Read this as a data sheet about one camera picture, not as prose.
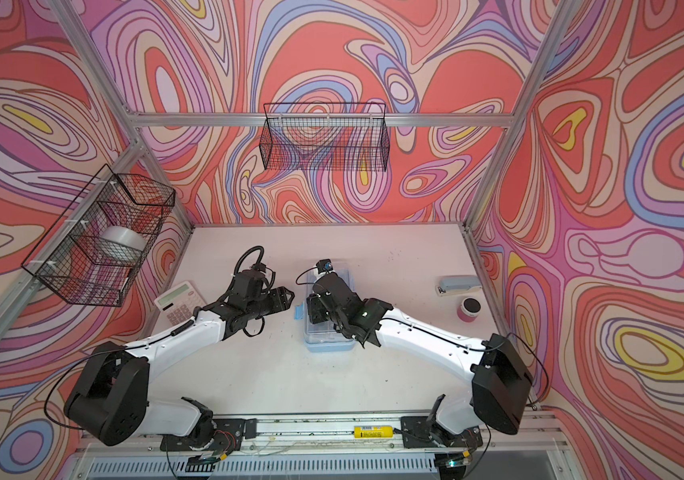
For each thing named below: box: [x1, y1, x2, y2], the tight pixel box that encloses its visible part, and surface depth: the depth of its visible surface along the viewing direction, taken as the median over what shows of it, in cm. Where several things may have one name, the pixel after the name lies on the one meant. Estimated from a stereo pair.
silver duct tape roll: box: [99, 226, 148, 265], surface depth 74 cm
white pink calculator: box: [154, 281, 207, 326], surface depth 97 cm
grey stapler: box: [435, 275, 482, 297], surface depth 101 cm
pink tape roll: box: [457, 296, 482, 323], surface depth 93 cm
